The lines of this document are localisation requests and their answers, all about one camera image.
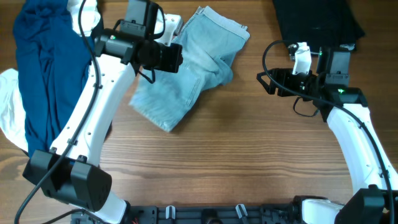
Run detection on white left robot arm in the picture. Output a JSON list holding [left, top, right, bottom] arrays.
[[23, 14, 183, 223]]

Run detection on black garment under pile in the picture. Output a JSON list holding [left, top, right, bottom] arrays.
[[90, 14, 104, 40]]

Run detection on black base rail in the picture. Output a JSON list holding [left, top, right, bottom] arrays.
[[70, 203, 299, 224]]

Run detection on blue shirt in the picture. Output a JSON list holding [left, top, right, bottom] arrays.
[[13, 0, 93, 156]]

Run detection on light blue denim shorts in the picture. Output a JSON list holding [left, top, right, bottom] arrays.
[[129, 6, 250, 132]]

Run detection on white garment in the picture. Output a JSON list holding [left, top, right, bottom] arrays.
[[1, 0, 101, 153]]

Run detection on folded dark green garment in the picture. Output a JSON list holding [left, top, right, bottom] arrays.
[[272, 0, 365, 52]]

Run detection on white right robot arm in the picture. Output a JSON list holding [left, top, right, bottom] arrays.
[[256, 68, 397, 223]]

